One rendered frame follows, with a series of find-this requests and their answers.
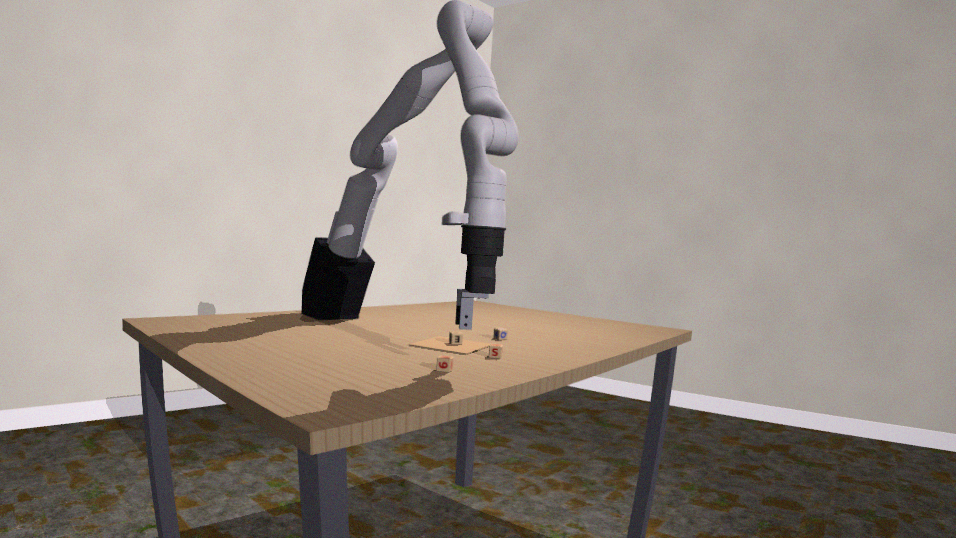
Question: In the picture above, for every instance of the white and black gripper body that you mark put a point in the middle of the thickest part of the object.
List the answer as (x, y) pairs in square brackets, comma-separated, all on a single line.
[(482, 240)]

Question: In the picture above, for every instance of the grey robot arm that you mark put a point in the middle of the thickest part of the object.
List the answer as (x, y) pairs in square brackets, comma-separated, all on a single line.
[(373, 148)]

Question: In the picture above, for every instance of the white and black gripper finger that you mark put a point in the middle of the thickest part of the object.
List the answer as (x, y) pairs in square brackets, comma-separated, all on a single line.
[(466, 309), (458, 304)]

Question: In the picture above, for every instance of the tan square mat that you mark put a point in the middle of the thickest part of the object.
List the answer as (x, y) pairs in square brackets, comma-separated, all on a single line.
[(442, 344)]

